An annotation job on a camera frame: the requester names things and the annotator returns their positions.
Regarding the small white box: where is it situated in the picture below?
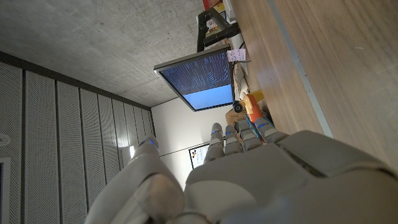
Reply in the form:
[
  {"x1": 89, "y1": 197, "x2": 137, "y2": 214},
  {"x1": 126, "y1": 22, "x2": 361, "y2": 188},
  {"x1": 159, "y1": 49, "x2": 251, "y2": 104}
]
[{"x1": 223, "y1": 0, "x2": 238, "y2": 23}]

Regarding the framed wall poster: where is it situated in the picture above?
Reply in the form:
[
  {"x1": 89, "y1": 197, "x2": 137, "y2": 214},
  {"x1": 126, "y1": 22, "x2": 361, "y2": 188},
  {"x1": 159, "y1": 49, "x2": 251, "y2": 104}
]
[{"x1": 188, "y1": 143, "x2": 210, "y2": 169}]

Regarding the flat computer monitor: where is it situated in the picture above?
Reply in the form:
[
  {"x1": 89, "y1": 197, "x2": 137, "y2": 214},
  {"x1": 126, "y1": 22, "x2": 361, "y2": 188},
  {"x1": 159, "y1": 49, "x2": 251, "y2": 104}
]
[{"x1": 153, "y1": 43, "x2": 236, "y2": 112}]

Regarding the colourful toy airplane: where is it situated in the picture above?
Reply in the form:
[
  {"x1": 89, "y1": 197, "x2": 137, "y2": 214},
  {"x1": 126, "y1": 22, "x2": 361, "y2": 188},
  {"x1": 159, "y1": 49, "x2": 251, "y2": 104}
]
[{"x1": 232, "y1": 89, "x2": 275, "y2": 144}]

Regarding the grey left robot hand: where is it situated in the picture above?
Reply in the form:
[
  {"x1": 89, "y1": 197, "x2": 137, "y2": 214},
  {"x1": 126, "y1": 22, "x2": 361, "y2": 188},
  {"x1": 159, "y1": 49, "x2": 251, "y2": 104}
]
[{"x1": 83, "y1": 117, "x2": 398, "y2": 224}]

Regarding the pink sticky note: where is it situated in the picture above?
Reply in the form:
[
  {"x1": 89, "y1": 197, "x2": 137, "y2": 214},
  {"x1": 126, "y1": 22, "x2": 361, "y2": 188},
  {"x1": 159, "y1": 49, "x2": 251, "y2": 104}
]
[{"x1": 226, "y1": 48, "x2": 247, "y2": 62}]

